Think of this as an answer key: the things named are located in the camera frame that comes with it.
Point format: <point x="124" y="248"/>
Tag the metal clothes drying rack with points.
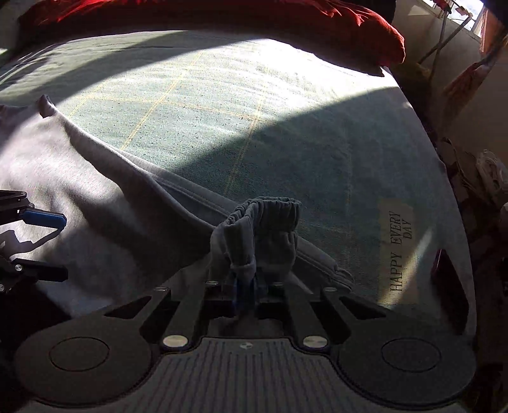
<point x="447" y="8"/>

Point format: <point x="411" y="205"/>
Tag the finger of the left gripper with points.
<point x="41" y="271"/>
<point x="37" y="217"/>

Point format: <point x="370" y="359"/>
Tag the green plaid bed blanket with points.
<point x="247" y="117"/>

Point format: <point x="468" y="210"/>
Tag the red duvet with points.
<point x="348" y="32"/>

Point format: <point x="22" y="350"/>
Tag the yellow bag on floor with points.
<point x="412" y="75"/>

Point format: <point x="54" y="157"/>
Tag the grey sweatpants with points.
<point x="132" y="226"/>

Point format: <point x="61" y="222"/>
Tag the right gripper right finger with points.
<point x="283" y="310"/>

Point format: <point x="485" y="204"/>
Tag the pink clothes pile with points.
<point x="492" y="171"/>

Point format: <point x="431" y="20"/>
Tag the dark phone on bed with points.
<point x="448" y="289"/>

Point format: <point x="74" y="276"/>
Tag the orange right curtain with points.
<point x="458" y="93"/>

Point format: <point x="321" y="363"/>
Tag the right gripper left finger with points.
<point x="204" y="310"/>

